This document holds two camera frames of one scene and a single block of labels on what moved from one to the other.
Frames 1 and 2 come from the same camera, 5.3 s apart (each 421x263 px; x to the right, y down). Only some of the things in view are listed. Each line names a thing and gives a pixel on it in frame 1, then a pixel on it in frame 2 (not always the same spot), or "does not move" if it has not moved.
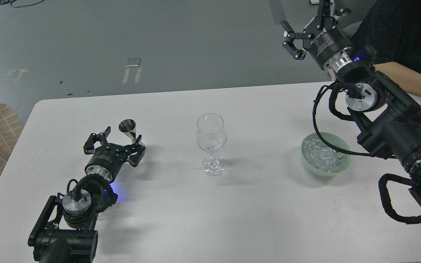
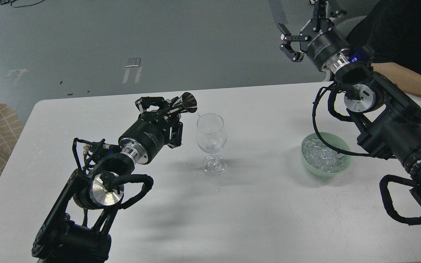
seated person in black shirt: [408, 37] does not move
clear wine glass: [211, 137] does not move
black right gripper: [330, 45] does not move
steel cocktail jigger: [128, 126] → [187, 102]
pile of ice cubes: [322, 157] does not move
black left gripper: [106, 160] → [146, 138]
